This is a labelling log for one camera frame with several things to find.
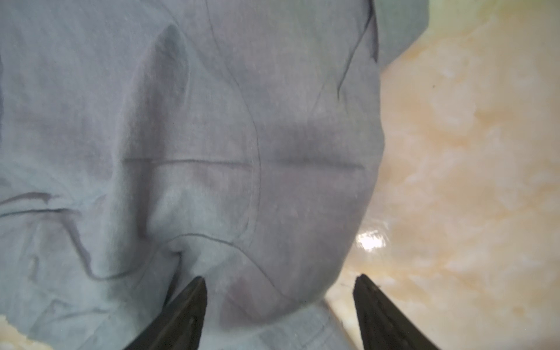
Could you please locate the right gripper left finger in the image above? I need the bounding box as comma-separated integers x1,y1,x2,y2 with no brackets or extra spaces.
125,276,208,350

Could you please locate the grey long sleeve shirt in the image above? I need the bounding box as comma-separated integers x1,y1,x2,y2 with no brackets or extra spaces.
1,1,429,349

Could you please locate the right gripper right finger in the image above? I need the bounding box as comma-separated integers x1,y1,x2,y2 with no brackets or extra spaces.
353,274,438,350

